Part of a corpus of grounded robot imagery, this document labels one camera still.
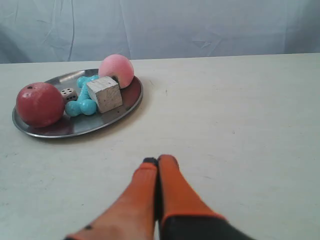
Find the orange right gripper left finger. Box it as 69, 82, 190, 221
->
65, 157, 158, 240

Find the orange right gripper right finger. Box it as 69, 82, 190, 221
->
158, 154, 252, 240

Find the round metal plate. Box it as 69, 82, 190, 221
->
12, 76, 143, 139

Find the turquoise toy bone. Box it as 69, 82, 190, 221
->
64, 75, 99, 117

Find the white wooden cube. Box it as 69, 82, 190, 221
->
86, 76, 123, 114

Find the small beige die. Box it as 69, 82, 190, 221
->
60, 87, 78, 103

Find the red toy apple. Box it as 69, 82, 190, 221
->
15, 82, 65, 128

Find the pink toy peach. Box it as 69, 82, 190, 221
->
98, 54, 134, 89

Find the pale blue backdrop cloth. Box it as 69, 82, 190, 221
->
0, 0, 320, 63

